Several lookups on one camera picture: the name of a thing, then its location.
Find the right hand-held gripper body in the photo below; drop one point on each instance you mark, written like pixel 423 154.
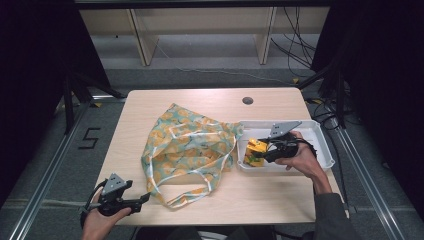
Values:
pixel 283 146

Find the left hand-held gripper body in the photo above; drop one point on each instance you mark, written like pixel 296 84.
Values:
pixel 111 196

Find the yellow drink carton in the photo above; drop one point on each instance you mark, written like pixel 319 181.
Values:
pixel 255 151

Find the white plastic tray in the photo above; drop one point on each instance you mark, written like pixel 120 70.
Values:
pixel 320 146

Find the orange print teal tote bag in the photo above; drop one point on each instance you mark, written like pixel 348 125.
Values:
pixel 186 150

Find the person's right hand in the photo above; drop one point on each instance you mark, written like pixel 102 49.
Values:
pixel 306 160

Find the person's left hand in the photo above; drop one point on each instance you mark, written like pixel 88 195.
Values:
pixel 103 223

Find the person's dark clothed lap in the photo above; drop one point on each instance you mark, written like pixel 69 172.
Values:
pixel 206 233

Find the black metal stand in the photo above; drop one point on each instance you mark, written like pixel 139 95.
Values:
pixel 335 86
pixel 71 100

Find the black curtain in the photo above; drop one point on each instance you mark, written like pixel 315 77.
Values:
pixel 386 83
pixel 36 83

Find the light wooden bench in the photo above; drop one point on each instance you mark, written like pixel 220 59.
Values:
pixel 200 26

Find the aluminium floor rail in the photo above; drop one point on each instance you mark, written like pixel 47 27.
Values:
pixel 46 180
pixel 366 180

